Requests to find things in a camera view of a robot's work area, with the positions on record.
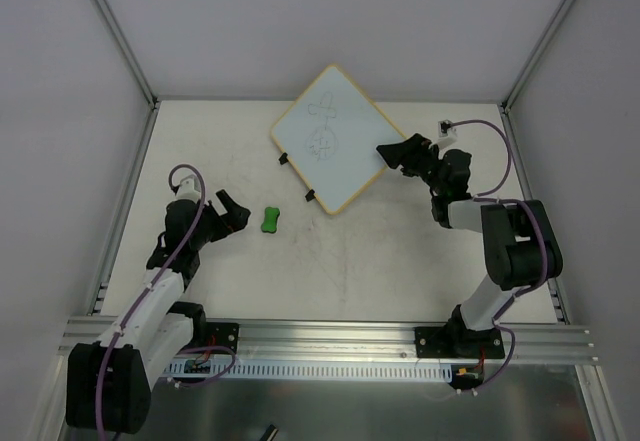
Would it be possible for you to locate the right aluminium frame post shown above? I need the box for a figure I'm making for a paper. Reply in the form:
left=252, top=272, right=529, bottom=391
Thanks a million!
left=499, top=0, right=601, bottom=112

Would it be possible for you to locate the aluminium frame post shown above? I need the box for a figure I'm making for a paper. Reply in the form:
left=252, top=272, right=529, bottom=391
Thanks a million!
left=499, top=0, right=601, bottom=112
left=69, top=0, right=161, bottom=110

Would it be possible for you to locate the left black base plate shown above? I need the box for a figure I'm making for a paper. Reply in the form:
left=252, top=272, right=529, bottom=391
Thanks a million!
left=203, top=321, right=240, bottom=353

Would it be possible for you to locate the black whiteboard clip upper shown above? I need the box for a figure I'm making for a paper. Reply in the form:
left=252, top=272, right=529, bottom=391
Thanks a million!
left=278, top=152, right=289, bottom=165

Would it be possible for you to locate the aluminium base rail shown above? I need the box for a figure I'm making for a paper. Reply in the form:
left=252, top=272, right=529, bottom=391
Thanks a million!
left=57, top=313, right=600, bottom=365

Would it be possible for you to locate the left aluminium frame post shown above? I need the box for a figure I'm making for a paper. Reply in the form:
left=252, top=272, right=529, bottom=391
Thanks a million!
left=69, top=0, right=161, bottom=110

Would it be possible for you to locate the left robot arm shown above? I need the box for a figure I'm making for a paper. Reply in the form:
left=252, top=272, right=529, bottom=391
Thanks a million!
left=65, top=188, right=251, bottom=435

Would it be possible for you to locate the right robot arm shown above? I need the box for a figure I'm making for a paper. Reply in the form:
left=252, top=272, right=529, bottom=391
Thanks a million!
left=376, top=134, right=563, bottom=359

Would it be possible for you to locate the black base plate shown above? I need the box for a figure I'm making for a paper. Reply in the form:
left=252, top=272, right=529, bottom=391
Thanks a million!
left=414, top=325, right=505, bottom=360
left=203, top=321, right=240, bottom=353

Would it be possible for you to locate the slotted white cable duct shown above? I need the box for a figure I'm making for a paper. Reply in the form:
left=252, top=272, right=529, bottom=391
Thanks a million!
left=164, top=358, right=454, bottom=383

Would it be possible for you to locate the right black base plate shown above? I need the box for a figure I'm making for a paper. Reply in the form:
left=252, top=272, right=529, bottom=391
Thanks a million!
left=414, top=325, right=505, bottom=360

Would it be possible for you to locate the small black object bottom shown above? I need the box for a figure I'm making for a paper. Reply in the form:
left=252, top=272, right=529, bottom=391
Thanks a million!
left=260, top=424, right=278, bottom=441

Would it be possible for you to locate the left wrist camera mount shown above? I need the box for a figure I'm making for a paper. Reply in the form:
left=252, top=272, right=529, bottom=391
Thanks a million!
left=175, top=174, right=202, bottom=203

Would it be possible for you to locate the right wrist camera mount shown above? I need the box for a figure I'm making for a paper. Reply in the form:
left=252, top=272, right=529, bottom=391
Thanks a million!
left=436, top=120, right=458, bottom=150

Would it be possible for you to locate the green bone-shaped eraser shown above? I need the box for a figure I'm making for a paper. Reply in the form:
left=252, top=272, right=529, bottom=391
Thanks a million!
left=260, top=206, right=280, bottom=234

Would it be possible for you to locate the black whiteboard clip lower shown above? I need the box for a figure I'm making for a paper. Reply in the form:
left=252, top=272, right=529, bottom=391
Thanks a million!
left=305, top=189, right=316, bottom=202

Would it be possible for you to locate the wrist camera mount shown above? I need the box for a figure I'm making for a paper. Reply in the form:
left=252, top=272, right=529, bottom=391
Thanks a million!
left=175, top=174, right=202, bottom=203
left=436, top=120, right=458, bottom=150

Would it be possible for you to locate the black whiteboard clip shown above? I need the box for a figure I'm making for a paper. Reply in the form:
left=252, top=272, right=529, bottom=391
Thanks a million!
left=305, top=189, right=316, bottom=202
left=278, top=152, right=289, bottom=165

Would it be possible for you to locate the yellow framed whiteboard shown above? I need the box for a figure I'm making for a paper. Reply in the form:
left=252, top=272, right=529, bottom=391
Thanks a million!
left=270, top=64, right=406, bottom=215

